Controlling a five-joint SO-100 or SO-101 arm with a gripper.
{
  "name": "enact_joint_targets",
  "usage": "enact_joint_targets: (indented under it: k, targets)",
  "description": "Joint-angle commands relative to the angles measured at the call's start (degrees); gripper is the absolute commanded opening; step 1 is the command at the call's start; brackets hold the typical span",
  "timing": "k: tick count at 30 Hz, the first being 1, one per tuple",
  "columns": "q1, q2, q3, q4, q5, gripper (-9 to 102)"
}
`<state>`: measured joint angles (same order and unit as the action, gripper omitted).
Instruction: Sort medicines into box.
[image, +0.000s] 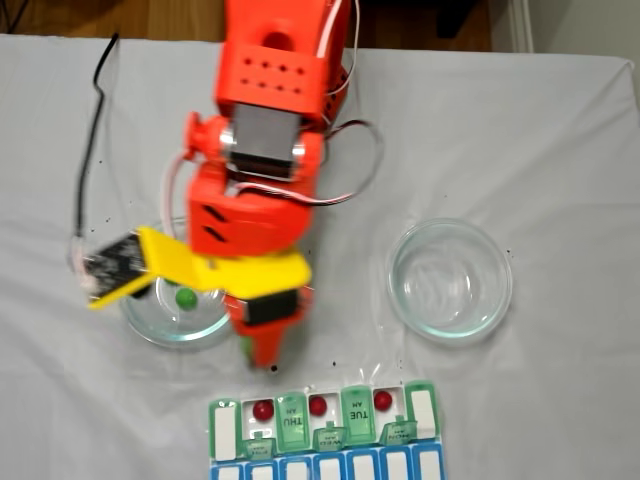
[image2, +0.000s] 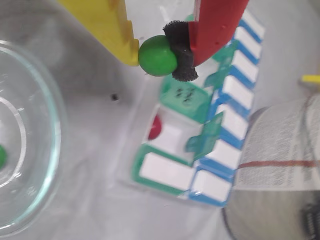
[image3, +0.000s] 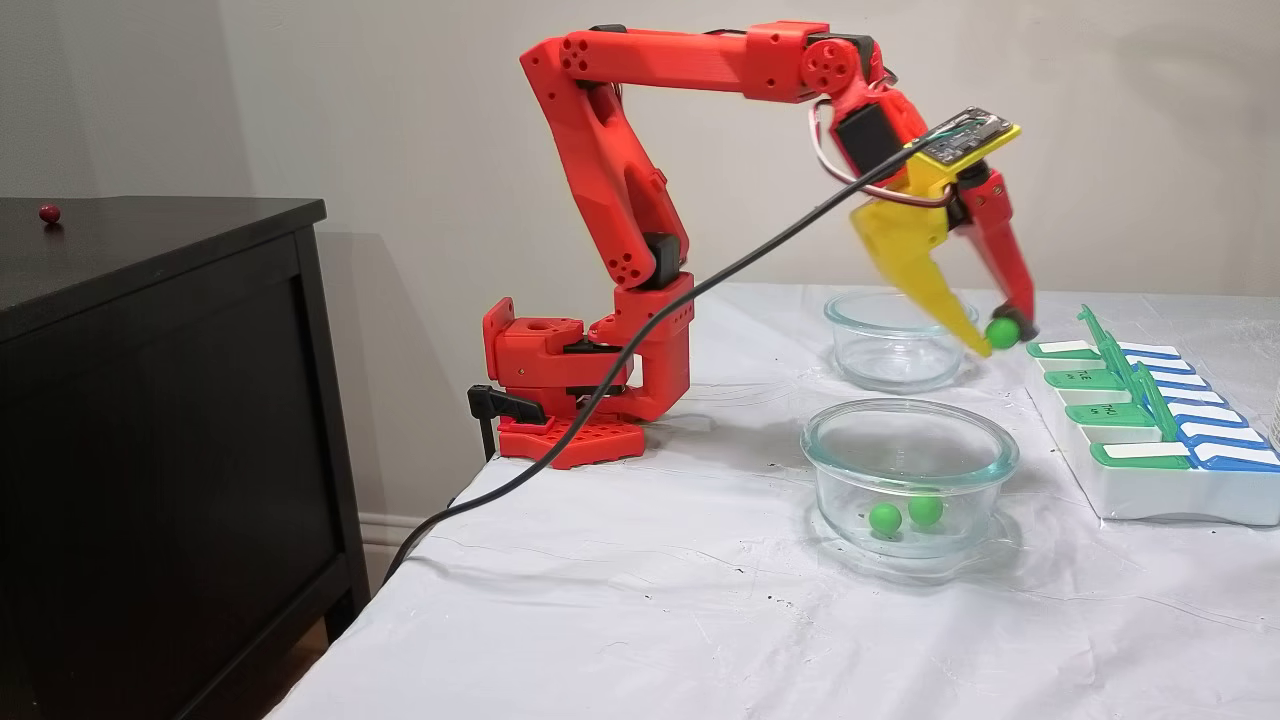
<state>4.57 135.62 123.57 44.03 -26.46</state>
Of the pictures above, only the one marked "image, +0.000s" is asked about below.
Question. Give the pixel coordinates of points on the red ball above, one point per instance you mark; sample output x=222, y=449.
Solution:
x=383, y=399
x=263, y=410
x=317, y=405

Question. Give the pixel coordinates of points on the weekly pill organizer box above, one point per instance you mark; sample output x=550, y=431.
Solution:
x=357, y=415

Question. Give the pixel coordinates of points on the glass bowl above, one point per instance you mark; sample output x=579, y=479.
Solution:
x=490, y=305
x=175, y=332

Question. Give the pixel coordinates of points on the white tablecloth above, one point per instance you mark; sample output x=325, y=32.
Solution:
x=550, y=150

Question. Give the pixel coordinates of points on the white door trim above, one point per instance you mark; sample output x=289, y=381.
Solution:
x=522, y=25

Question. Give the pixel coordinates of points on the camera board on yellow mount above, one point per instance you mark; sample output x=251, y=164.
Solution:
x=115, y=265

